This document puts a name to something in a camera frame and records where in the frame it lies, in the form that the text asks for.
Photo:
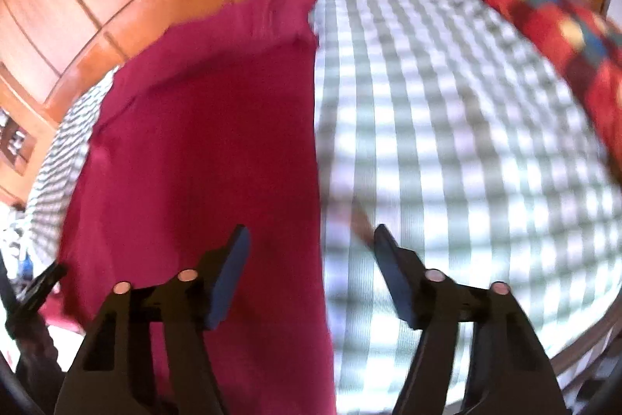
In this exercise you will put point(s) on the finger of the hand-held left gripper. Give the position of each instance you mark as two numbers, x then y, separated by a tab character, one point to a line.
41	286

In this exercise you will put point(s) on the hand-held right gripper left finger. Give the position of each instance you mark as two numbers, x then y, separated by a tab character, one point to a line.
228	274

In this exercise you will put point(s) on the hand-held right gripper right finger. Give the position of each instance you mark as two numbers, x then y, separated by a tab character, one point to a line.
396	274

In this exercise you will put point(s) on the dark red garment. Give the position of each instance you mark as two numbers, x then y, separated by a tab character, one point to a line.
194	128

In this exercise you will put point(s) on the green white checked bed sheet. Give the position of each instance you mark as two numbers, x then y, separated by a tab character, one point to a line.
461	128

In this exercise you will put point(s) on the colourful plaid pillow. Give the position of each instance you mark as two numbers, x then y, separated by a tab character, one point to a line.
559	31

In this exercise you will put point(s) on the wooden wall shelf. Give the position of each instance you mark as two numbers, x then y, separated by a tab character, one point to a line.
14	142

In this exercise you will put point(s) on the wooden bed frame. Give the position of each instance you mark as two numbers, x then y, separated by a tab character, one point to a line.
583	347

